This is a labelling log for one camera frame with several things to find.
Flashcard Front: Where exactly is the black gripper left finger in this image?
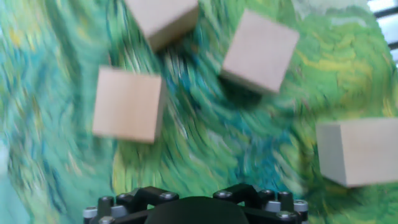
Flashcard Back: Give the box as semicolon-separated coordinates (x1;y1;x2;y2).
83;185;180;224

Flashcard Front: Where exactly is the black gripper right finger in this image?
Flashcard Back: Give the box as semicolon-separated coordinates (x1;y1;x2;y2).
213;183;309;224

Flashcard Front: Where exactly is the large wooden cube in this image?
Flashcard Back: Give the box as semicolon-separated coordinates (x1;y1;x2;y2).
220;8;300;94
92;66;166;144
124;0;200;52
315;117;398;189

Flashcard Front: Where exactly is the painted landscape cloth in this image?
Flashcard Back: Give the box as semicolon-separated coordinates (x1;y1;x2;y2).
0;0;398;224

